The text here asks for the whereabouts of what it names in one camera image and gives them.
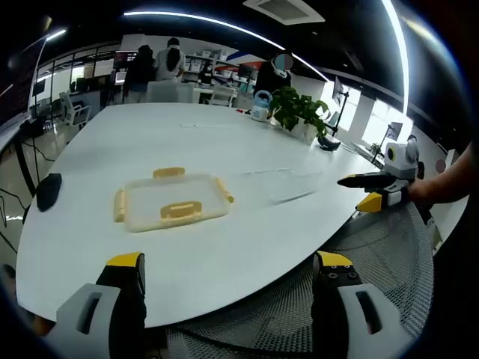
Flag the black cloth pouch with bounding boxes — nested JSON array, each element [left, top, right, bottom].
[[34, 172, 63, 213]]

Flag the desk monitor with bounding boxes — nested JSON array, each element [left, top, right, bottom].
[[386, 121, 404, 142]]

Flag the green potted plant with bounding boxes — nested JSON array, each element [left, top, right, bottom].
[[268, 85, 331, 146]]

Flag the grey mesh office chair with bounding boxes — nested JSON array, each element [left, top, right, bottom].
[[166, 201, 436, 355]]

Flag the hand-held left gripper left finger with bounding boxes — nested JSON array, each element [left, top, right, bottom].
[[44, 252, 147, 359]]

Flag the clear lid with yellow buckles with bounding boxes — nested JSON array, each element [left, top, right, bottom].
[[113, 166, 236, 234]]

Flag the blue and white kettle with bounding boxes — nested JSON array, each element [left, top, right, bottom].
[[249, 89, 274, 123]]

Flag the black curved object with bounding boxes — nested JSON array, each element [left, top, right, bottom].
[[317, 135, 342, 152]]

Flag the ceiling air vent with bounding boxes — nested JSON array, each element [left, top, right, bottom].
[[242, 0, 326, 26]]

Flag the clear plastic container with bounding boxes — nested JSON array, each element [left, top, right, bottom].
[[242, 168, 325, 205]]

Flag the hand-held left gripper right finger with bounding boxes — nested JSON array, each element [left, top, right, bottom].
[[311, 250, 408, 359]]

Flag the person's right hand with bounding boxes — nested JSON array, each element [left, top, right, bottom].
[[406, 178, 436, 207]]

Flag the white office chair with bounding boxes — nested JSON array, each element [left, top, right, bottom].
[[208, 86, 238, 108], [58, 90, 93, 127], [146, 80, 180, 104]]

